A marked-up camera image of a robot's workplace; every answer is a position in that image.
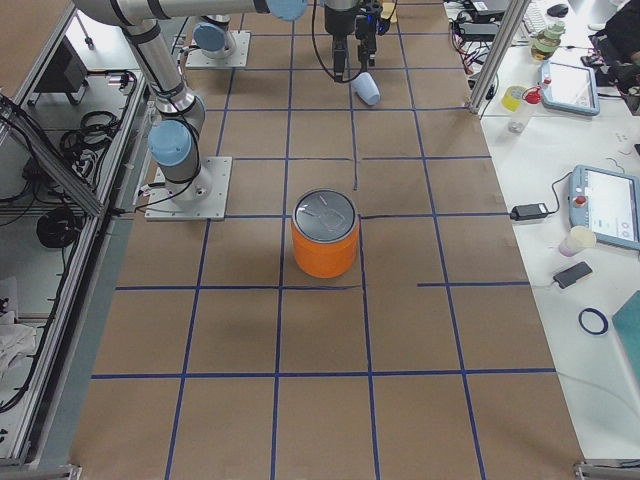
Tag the yellow tape roll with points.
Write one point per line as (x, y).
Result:
(513, 97)

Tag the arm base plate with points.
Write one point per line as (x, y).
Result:
(234, 55)
(206, 197)

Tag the orange cylindrical can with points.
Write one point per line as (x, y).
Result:
(325, 232)

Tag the black smartphone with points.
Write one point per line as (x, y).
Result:
(572, 275)

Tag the black power adapter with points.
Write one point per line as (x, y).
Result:
(526, 212)

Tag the aluminium frame post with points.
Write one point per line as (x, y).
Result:
(511, 20)

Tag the white paper cup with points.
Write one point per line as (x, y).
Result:
(578, 239)

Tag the white crumpled cloth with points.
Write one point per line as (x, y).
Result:
(17, 340)

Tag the teach pendant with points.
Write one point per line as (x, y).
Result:
(607, 203)
(569, 88)

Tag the lower teach pendant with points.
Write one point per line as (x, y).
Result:
(607, 203)

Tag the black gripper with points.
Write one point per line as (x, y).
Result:
(337, 22)

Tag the green glass jar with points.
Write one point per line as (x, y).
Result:
(545, 43)

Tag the upper teach pendant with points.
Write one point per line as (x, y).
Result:
(569, 88)

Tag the light blue plastic cup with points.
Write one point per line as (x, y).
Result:
(366, 89)

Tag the wooden cup rack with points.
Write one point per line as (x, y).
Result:
(389, 12)

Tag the teal box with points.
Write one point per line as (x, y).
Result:
(627, 325)

